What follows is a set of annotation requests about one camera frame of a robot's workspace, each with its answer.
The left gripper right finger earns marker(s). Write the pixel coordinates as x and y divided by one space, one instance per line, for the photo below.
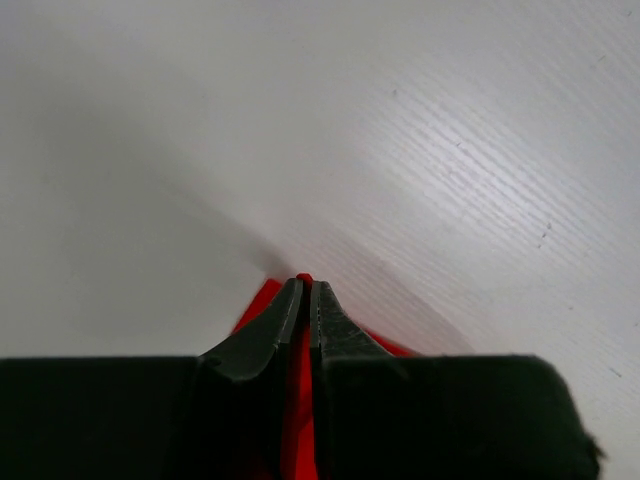
382 416

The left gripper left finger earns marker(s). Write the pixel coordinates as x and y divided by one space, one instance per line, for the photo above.
218 415

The red t shirt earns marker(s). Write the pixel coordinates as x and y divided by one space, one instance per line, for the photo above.
297 459

